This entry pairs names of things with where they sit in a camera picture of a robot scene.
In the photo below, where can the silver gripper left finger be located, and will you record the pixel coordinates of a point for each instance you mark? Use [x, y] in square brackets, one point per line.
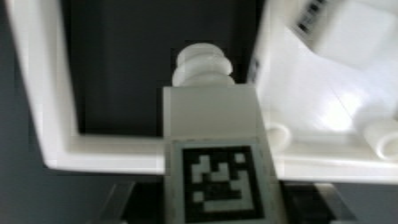
[114, 206]

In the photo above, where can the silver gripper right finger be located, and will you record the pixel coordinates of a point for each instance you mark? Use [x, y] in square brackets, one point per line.
[315, 205]

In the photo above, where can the white square table top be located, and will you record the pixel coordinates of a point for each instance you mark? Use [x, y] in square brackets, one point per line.
[329, 104]

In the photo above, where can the white front obstacle bar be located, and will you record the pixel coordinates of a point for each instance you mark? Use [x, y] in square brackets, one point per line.
[75, 152]

